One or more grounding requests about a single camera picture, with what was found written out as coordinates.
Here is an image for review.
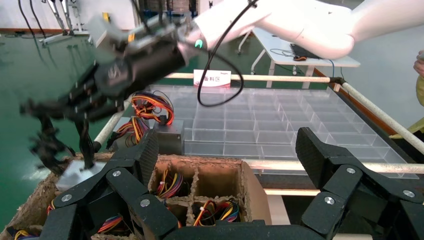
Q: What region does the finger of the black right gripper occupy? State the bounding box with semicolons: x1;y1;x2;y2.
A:
19;62;100;176
66;94;127;170

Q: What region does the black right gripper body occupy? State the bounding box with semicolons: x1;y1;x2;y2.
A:
94;30;189;99

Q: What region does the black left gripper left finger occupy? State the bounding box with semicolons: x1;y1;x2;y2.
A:
52;128;180;240

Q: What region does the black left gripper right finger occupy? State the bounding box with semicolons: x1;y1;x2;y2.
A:
295;127;424;240

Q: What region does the colourful wire bundle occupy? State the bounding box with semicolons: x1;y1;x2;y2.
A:
56;160;107;193

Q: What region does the bystander hand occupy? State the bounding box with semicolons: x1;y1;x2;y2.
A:
413;49;424;79

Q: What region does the white sign with red text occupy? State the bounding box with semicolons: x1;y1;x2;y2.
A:
193;68;232;89

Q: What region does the grey metal stand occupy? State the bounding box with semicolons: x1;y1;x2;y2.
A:
39;0;92;46

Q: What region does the cardboard box with dividers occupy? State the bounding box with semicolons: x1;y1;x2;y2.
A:
0;152;273;240

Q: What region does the clear plastic compartment tray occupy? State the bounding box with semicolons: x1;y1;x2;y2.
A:
147;84;420;180

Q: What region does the white desk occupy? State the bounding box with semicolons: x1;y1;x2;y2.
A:
236;28;362;90

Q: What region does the black laptop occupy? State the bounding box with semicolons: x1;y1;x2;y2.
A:
289;43;322;61

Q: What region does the grey power supply with cables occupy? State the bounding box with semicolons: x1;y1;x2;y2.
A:
130;91;185;157
105;115;151;151

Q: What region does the wire bundle third row right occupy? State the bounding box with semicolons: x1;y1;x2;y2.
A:
154;168;192;200

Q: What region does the wire bundle second row middle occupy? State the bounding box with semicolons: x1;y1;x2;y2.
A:
96;214;124;234

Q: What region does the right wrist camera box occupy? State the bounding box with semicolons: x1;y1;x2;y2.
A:
86;14;129;64

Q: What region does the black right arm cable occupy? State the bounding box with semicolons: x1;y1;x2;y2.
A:
197;0;260;109

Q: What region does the wire bundle top middle cell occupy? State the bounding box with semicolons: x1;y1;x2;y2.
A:
45;199;57;216

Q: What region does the wire bundle cell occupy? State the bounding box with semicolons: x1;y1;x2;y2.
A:
45;199;57;216
12;229;40;240
193;198;241;227

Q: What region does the wire bundle bottom middle cell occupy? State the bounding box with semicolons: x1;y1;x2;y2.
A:
193;198;241;227

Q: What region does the wire bundle top left cell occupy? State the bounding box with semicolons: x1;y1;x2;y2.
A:
12;229;40;240

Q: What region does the white tube rack frame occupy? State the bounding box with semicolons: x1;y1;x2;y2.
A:
93;72;424;197

